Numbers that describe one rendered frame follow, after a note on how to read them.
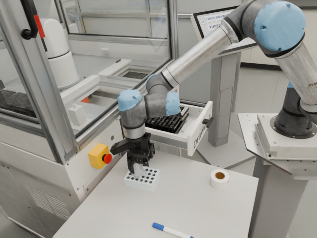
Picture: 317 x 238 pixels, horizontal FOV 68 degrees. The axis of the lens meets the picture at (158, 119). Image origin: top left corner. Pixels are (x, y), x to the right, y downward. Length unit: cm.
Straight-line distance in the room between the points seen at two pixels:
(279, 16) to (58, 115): 68
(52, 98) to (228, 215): 68
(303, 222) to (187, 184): 113
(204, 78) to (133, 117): 207
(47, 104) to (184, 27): 207
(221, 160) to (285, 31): 155
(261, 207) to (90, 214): 89
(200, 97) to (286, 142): 188
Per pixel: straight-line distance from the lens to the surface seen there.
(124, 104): 71
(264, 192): 135
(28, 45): 72
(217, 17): 177
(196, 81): 280
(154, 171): 98
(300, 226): 191
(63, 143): 84
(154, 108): 73
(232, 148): 225
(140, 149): 84
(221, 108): 202
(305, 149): 113
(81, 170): 95
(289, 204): 145
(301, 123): 114
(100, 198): 98
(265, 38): 71
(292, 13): 73
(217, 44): 83
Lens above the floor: 149
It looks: 33 degrees down
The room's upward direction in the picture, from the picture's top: 5 degrees counter-clockwise
